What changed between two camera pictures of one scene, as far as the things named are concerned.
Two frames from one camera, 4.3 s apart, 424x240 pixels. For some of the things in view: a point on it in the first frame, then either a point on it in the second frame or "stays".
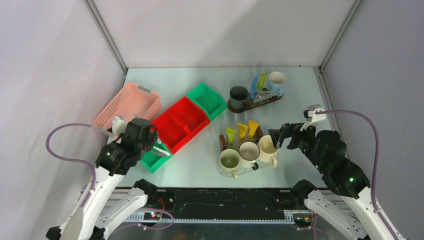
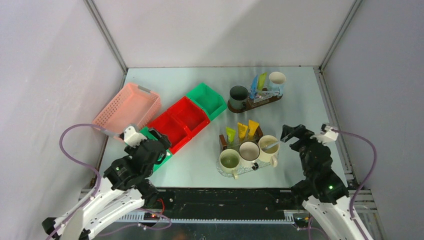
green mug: [229, 161] stays
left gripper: [153, 137] -> [163, 137]
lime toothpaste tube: [230, 133] stays
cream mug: [267, 152] stays
